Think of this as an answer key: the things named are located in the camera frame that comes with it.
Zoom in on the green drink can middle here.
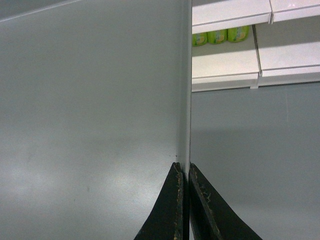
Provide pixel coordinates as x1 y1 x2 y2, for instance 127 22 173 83
207 29 228 45

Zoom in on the green drink can left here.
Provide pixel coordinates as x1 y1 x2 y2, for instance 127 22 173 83
192 32 208 47

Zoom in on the white metal shelving unit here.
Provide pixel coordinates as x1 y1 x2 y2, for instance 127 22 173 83
192 0 320 92

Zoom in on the green drink can right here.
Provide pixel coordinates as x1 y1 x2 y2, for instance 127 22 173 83
227 25 250 43

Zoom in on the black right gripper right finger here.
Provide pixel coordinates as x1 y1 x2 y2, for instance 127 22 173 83
189 163 261 240

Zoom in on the green drink can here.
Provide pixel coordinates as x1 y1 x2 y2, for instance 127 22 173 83
192 32 208 47
207 29 228 45
227 25 250 43

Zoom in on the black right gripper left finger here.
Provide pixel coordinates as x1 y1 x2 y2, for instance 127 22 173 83
135 162 184 240

